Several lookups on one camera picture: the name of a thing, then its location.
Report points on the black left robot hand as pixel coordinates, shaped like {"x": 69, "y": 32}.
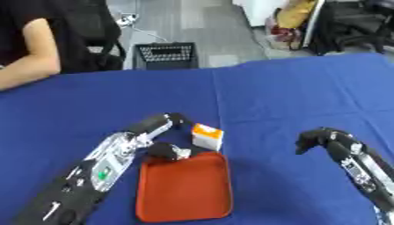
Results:
{"x": 154, "y": 124}

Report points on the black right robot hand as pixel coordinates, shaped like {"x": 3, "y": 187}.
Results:
{"x": 331, "y": 139}

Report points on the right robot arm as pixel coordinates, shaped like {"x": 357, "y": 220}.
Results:
{"x": 372, "y": 175}

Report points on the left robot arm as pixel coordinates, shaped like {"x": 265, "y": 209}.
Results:
{"x": 84, "y": 187}

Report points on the person's forearm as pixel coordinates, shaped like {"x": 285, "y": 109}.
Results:
{"x": 36, "y": 58}

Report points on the small white and orange box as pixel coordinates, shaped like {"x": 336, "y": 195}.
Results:
{"x": 207, "y": 137}

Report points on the black mesh crate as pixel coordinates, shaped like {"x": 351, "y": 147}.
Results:
{"x": 165, "y": 56}

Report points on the orange plastic tray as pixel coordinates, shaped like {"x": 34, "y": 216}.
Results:
{"x": 183, "y": 187}

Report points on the red bag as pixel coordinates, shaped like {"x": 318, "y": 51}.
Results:
{"x": 283, "y": 33}

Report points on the black office chair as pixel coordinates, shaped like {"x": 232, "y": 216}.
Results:
{"x": 354, "y": 25}

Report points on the person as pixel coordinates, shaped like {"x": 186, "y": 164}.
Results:
{"x": 72, "y": 35}

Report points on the yellow bag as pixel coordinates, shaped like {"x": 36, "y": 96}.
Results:
{"x": 296, "y": 13}

